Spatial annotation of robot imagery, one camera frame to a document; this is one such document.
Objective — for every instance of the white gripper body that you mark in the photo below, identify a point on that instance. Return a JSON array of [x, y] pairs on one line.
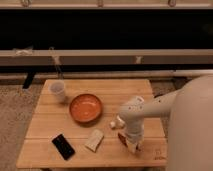
[[134, 141]]

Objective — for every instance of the red-brown pepper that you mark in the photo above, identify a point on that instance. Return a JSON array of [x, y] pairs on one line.
[[122, 139]]

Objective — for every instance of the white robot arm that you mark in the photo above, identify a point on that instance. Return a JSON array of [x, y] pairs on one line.
[[190, 133]]

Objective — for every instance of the small white toy object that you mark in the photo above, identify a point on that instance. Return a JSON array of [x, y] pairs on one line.
[[117, 123]]

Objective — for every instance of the beige sponge block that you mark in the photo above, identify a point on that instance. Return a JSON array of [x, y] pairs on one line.
[[94, 140]]

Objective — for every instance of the orange bowl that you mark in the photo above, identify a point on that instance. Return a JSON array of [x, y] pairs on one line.
[[85, 108]]

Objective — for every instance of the black smartphone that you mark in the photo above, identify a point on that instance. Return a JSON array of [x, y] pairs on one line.
[[63, 147]]

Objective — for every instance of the wooden table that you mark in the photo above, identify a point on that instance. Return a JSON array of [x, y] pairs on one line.
[[52, 118]]

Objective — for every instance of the white plastic cup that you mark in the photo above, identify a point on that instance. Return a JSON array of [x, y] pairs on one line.
[[57, 89]]

